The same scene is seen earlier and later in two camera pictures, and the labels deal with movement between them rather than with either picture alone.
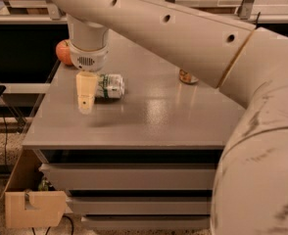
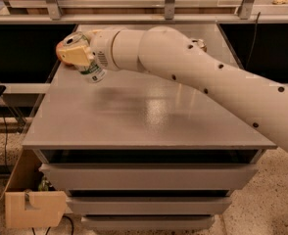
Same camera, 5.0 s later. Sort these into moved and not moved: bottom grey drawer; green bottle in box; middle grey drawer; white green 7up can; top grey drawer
Moved: white green 7up can
Not moved: green bottle in box; bottom grey drawer; top grey drawer; middle grey drawer
